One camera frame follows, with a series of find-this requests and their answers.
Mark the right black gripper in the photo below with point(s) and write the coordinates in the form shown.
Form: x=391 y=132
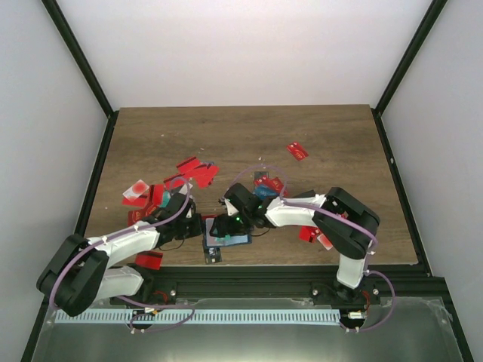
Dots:
x=224 y=228

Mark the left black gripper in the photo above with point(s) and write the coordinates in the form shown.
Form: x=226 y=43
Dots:
x=198 y=230

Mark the teal VIP card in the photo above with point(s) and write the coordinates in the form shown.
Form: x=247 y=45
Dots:
x=212 y=240

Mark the navy blue card holder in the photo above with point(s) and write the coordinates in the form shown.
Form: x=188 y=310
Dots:
x=235 y=240

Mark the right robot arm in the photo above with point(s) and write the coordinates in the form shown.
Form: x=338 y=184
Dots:
x=348 y=224

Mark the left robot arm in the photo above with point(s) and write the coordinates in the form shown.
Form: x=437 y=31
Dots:
x=85 y=270

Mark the red card front left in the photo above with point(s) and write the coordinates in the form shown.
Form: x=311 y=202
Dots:
x=149 y=259

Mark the red striped card top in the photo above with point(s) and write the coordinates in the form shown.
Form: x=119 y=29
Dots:
x=188 y=164

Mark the black card upper centre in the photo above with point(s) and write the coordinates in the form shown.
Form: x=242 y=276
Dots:
x=259 y=176

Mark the white red dot card left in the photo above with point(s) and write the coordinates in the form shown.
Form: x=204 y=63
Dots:
x=136 y=190

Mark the white red dot card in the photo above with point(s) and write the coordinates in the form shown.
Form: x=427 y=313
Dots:
x=136 y=190
x=323 y=240

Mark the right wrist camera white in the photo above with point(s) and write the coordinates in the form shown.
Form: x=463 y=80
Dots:
x=231 y=210

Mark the white slotted cable duct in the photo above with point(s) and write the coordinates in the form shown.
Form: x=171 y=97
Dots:
x=204 y=316

